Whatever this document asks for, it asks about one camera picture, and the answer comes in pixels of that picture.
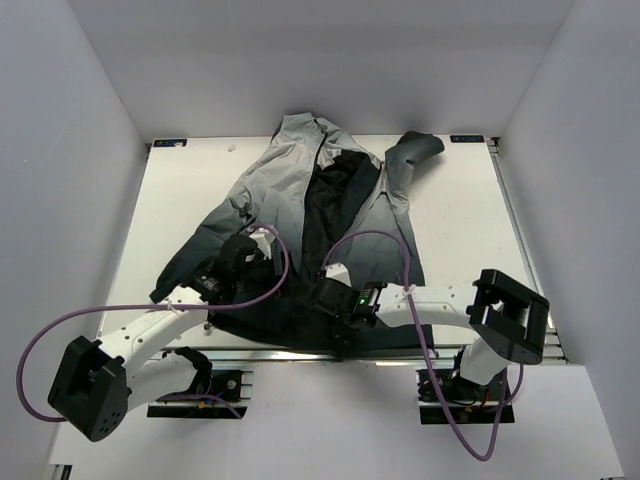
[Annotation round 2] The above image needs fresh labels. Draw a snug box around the aluminium front table rail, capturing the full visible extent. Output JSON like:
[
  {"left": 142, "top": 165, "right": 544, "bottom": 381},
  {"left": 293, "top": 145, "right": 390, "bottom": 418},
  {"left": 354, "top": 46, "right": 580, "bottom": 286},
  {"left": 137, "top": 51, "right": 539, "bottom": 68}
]
[{"left": 147, "top": 346, "right": 570, "bottom": 365}]

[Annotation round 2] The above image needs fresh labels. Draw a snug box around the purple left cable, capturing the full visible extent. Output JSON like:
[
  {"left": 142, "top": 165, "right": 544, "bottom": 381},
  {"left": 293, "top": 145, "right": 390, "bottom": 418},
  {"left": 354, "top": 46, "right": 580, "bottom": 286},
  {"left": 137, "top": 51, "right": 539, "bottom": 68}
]
[{"left": 17, "top": 224, "right": 291, "bottom": 424}]

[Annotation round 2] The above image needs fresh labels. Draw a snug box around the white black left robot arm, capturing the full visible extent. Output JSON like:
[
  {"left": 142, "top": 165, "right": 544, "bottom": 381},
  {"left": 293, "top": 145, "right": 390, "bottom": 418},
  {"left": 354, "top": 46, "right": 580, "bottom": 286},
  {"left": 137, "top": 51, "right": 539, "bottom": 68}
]
[{"left": 48, "top": 228, "right": 289, "bottom": 442}]

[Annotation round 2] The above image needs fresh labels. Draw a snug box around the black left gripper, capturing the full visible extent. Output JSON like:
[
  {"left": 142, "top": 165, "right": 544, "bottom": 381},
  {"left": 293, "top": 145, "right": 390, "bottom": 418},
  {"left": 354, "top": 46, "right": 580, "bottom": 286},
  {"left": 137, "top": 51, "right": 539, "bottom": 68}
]
[{"left": 233, "top": 251, "right": 307, "bottom": 299}]

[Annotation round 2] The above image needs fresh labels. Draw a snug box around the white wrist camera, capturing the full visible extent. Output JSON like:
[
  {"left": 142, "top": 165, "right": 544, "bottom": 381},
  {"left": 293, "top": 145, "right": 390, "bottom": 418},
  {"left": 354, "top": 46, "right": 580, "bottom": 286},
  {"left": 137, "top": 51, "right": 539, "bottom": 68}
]
[
  {"left": 323, "top": 262, "right": 351, "bottom": 287},
  {"left": 249, "top": 227, "right": 278, "bottom": 260}
]

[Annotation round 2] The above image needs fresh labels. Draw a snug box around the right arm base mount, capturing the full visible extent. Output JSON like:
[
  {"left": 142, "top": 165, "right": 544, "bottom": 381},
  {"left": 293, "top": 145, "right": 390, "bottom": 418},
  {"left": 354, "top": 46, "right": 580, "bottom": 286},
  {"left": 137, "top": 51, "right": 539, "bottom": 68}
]
[{"left": 416, "top": 368, "right": 511, "bottom": 425}]

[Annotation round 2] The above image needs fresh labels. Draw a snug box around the aluminium right table rail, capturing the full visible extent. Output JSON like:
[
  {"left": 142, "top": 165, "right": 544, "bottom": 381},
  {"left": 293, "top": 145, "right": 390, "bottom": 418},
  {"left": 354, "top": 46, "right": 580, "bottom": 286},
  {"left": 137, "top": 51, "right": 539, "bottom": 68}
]
[{"left": 487, "top": 137, "right": 561, "bottom": 346}]

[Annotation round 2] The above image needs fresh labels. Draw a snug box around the grey gradient zip jacket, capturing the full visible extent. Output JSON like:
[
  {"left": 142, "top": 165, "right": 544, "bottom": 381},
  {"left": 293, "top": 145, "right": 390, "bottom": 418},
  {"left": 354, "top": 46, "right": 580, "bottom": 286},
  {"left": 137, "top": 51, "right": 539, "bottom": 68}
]
[{"left": 150, "top": 113, "right": 444, "bottom": 354}]

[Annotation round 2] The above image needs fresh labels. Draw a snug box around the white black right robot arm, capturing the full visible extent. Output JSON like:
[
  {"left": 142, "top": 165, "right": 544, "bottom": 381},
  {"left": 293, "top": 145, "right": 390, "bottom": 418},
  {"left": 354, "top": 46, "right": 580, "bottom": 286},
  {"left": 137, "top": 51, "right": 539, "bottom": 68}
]
[{"left": 310, "top": 264, "right": 549, "bottom": 399}]

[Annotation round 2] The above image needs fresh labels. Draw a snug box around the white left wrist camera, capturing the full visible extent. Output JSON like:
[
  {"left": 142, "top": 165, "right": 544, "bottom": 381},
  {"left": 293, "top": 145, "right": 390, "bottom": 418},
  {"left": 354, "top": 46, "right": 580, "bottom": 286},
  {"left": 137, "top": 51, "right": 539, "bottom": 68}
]
[{"left": 249, "top": 227, "right": 278, "bottom": 260}]

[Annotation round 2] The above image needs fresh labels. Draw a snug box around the blue table label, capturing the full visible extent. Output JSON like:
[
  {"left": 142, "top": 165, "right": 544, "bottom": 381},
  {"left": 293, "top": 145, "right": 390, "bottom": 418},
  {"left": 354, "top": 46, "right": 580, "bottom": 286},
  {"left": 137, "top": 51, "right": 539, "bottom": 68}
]
[
  {"left": 449, "top": 134, "right": 485, "bottom": 143},
  {"left": 152, "top": 138, "right": 187, "bottom": 148}
]

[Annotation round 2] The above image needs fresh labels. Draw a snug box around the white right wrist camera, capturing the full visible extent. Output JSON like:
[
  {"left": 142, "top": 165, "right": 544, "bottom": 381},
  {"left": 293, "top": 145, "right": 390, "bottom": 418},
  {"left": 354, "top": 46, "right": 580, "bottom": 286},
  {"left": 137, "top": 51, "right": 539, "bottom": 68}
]
[{"left": 323, "top": 262, "right": 351, "bottom": 287}]

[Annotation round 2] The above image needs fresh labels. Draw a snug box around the aluminium table rail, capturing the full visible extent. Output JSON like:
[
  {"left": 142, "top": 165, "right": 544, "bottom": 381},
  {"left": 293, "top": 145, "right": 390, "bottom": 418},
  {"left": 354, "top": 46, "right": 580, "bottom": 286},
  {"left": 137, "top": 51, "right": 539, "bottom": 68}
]
[
  {"left": 487, "top": 137, "right": 561, "bottom": 346},
  {"left": 147, "top": 346, "right": 570, "bottom": 365}
]

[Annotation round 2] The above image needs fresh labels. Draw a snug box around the right blue table label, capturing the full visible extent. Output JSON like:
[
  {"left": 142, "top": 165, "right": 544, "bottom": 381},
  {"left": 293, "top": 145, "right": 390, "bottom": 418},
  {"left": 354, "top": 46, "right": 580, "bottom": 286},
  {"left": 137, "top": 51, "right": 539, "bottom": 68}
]
[{"left": 449, "top": 134, "right": 485, "bottom": 143}]

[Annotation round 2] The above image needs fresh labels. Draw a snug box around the left blue table label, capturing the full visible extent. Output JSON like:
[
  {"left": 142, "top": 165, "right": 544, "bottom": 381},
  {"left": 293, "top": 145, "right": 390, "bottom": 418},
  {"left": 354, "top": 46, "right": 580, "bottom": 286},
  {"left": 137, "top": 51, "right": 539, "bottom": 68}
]
[{"left": 152, "top": 138, "right": 187, "bottom": 148}]

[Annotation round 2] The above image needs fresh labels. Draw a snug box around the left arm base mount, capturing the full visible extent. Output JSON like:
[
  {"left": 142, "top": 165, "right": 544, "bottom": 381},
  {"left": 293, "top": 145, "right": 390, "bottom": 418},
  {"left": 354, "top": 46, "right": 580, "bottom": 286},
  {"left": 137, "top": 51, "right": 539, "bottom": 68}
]
[{"left": 146, "top": 367, "right": 254, "bottom": 420}]

